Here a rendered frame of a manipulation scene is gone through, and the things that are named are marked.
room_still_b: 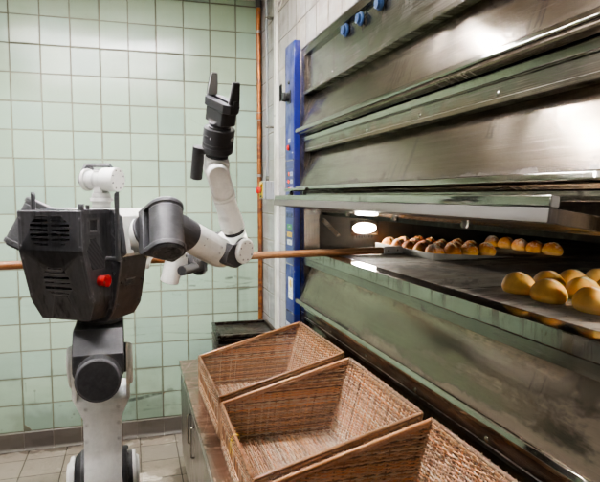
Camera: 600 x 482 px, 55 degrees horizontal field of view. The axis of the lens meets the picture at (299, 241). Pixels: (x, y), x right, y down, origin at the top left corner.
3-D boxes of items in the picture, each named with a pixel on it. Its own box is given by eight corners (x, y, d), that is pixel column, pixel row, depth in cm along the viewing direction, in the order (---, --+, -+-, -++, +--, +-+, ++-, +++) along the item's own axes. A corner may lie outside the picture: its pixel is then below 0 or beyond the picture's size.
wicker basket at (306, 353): (301, 378, 267) (301, 319, 264) (346, 424, 213) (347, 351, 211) (196, 388, 252) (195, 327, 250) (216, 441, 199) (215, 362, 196)
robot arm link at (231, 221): (243, 195, 169) (258, 249, 179) (218, 190, 175) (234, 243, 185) (220, 213, 163) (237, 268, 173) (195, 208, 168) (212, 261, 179)
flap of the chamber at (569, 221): (273, 205, 260) (314, 210, 265) (546, 223, 88) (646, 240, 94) (274, 199, 260) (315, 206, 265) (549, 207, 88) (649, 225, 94)
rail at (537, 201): (274, 199, 260) (277, 200, 260) (549, 207, 88) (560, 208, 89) (274, 194, 259) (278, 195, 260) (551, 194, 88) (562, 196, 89)
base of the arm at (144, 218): (197, 256, 153) (171, 240, 144) (158, 271, 157) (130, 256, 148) (193, 208, 160) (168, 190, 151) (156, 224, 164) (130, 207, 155)
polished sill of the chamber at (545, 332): (316, 257, 268) (316, 249, 268) (648, 369, 96) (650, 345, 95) (304, 257, 266) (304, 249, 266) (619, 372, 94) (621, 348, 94)
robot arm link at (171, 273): (170, 274, 209) (153, 278, 198) (177, 247, 207) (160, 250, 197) (197, 284, 206) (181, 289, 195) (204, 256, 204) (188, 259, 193)
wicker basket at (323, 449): (350, 428, 208) (351, 355, 206) (426, 511, 154) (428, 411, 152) (217, 445, 195) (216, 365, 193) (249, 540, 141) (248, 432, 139)
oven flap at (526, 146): (304, 192, 263) (317, 152, 264) (623, 189, 92) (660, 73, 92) (295, 189, 262) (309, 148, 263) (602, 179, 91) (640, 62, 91)
